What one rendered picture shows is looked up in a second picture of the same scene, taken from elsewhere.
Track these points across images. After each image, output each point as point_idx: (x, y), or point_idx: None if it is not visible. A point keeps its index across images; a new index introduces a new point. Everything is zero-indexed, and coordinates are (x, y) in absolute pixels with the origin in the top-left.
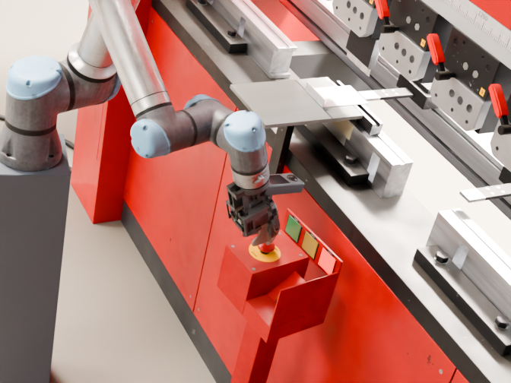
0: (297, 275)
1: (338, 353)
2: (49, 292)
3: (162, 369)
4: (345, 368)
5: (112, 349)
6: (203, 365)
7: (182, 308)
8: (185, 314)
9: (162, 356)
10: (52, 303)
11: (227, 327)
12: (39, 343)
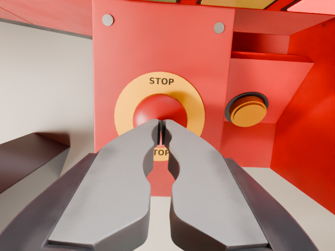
0: (234, 62)
1: (254, 21)
2: (3, 196)
3: (70, 67)
4: (271, 27)
5: (40, 88)
6: (78, 39)
7: (22, 23)
8: (29, 25)
9: (59, 60)
10: (13, 187)
11: (74, 25)
12: (39, 174)
